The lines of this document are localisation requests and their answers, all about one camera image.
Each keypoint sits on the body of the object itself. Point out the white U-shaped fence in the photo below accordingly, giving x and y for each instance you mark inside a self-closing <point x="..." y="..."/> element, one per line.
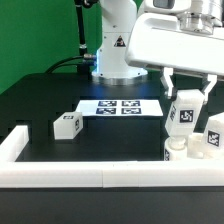
<point x="15" y="174"/>

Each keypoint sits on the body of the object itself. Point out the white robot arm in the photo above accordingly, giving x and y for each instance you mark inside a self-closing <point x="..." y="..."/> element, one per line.
<point x="118" y="20"/>

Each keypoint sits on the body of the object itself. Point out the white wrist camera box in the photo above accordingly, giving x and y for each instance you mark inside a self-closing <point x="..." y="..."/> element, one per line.
<point x="164" y="6"/>

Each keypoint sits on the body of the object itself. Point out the white paper marker sheet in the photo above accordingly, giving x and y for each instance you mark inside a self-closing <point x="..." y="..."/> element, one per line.
<point x="136" y="107"/>

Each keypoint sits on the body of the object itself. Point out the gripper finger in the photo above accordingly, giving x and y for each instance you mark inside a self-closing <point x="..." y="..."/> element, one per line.
<point x="170" y="90"/>
<point x="208" y="81"/>

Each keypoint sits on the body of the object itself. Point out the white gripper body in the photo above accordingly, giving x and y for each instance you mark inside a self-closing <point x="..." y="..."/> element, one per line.
<point x="157" y="41"/>

